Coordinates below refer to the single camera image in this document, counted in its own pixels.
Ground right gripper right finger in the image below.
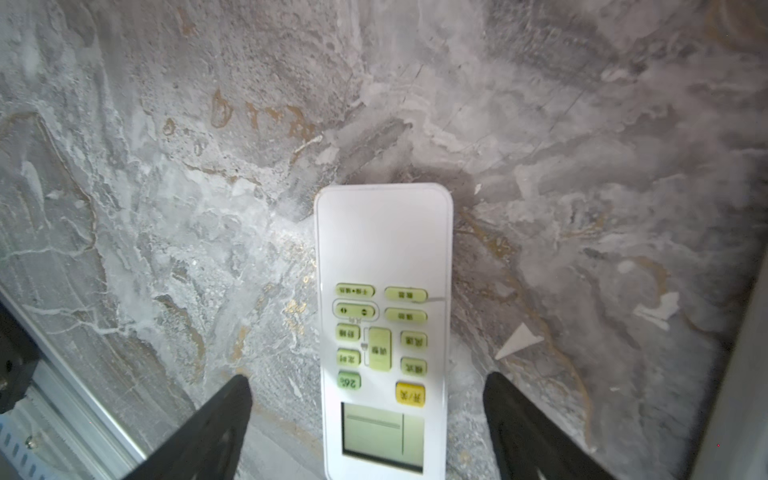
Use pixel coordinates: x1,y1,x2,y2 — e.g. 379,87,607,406
483,372,613,480

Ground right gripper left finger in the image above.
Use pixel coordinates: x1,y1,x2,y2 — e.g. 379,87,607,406
125,375,253,480

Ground white air conditioner remote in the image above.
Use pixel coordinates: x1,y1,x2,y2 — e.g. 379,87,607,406
314,183,453,479

